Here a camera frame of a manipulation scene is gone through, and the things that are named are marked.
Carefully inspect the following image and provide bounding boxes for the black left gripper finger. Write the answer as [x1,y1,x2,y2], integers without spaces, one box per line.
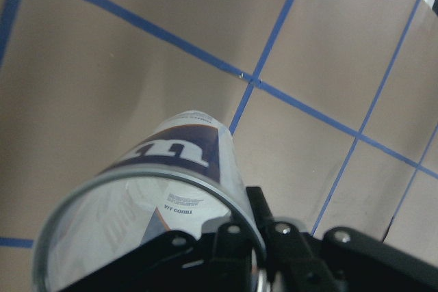
[246,186,274,233]

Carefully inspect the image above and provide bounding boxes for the white blue tennis ball can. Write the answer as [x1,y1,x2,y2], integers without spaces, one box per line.
[31,110,266,291]

